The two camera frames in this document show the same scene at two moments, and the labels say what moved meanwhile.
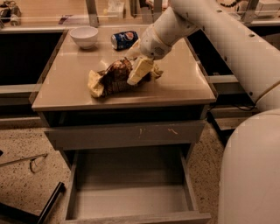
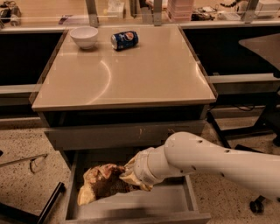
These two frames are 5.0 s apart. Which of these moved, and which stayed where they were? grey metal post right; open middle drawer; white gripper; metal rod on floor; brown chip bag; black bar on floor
Moved: white gripper; brown chip bag
Stayed: open middle drawer; grey metal post right; black bar on floor; metal rod on floor
